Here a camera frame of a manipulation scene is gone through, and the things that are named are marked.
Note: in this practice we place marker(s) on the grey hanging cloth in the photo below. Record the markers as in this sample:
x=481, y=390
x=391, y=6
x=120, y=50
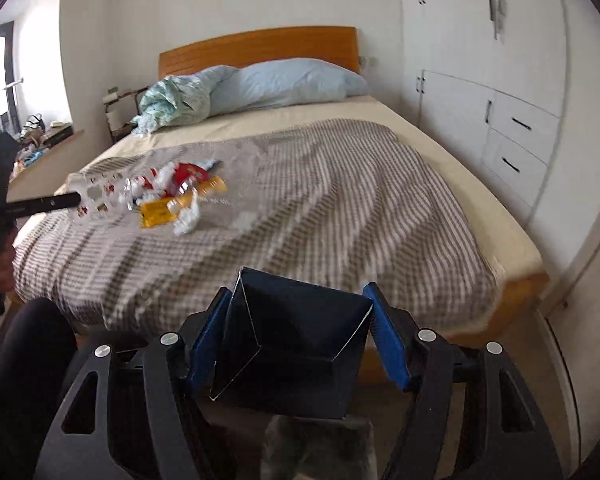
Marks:
x=495, y=0

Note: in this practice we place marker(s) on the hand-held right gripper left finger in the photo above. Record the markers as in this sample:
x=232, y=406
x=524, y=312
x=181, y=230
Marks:
x=207, y=345

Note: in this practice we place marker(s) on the black flat box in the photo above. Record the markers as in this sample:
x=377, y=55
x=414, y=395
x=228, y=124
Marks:
x=59, y=133

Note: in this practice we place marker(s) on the white red striped wrapper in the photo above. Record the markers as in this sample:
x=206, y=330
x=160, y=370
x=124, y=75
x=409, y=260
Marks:
x=150, y=182

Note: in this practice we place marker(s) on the clear plastic bag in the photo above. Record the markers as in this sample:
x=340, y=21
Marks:
x=315, y=450

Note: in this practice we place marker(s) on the beige mattress sheet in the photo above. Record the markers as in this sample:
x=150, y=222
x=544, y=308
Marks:
x=405, y=130

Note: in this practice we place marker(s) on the red snack wrapper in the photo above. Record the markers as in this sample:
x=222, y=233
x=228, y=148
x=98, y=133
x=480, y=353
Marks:
x=187, y=177

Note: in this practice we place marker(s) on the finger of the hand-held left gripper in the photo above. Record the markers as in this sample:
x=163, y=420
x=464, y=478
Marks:
x=45, y=204

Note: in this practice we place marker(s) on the crumpled floral quilt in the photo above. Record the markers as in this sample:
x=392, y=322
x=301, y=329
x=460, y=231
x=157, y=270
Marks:
x=175, y=102

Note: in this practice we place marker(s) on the small white teal packet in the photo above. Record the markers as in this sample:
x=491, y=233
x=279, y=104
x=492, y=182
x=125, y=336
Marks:
x=213, y=163

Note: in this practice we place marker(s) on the black metal nightstand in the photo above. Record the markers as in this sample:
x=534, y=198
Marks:
x=115, y=117

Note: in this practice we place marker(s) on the pile of windowsill clutter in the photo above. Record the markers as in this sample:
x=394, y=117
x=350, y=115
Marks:
x=32, y=150

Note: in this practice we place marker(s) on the wall outlet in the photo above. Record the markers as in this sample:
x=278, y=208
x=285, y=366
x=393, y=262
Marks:
x=369, y=61

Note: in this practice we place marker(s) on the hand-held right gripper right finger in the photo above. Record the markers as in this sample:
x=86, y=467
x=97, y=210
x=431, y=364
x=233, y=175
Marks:
x=390, y=340

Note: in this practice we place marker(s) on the yellow snack wrapper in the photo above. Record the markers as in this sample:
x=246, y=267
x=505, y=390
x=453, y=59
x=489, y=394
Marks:
x=159, y=212

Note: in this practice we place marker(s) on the brown checkered blanket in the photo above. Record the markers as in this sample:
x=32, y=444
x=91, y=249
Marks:
x=330, y=200

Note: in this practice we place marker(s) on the window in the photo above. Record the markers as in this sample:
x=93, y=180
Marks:
x=0, y=60

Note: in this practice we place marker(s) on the white wardrobe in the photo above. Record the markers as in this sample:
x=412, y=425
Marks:
x=455, y=20

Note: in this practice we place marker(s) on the orange snack packet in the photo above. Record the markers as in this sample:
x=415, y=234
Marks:
x=211, y=187

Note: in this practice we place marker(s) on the white tissue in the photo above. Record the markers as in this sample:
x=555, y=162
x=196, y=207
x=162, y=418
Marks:
x=187, y=217

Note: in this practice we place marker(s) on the white door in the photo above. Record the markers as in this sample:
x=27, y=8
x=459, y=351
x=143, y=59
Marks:
x=595, y=210

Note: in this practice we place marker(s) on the light blue pillow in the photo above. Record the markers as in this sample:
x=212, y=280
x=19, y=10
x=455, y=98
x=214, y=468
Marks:
x=290, y=85

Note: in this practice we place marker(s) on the person's left hand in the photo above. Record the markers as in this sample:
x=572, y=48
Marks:
x=2, y=270

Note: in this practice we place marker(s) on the person's leg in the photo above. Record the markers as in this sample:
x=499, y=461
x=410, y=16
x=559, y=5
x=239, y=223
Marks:
x=30, y=350

